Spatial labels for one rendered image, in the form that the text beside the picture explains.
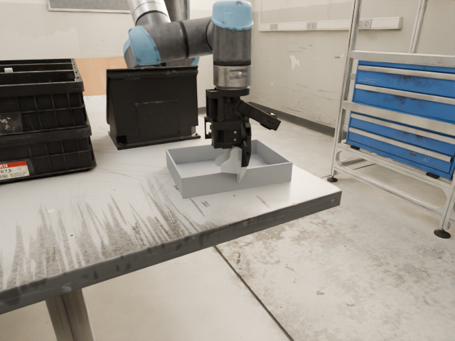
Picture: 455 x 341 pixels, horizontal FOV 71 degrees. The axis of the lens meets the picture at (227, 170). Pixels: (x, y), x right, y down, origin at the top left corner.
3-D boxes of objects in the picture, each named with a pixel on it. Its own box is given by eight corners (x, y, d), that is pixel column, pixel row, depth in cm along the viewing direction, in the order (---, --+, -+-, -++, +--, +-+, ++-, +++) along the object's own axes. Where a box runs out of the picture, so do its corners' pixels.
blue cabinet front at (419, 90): (347, 142, 229) (359, 59, 207) (451, 179, 170) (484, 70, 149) (343, 143, 228) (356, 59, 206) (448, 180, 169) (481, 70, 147)
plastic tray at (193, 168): (256, 154, 96) (257, 139, 94) (291, 181, 78) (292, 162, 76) (166, 166, 87) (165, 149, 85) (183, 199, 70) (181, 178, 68)
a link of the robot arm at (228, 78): (242, 62, 67) (258, 65, 60) (242, 84, 69) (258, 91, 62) (208, 63, 65) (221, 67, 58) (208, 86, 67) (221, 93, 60)
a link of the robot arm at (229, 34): (243, 4, 64) (261, 0, 56) (242, 61, 68) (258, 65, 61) (204, 3, 61) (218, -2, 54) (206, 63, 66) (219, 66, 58)
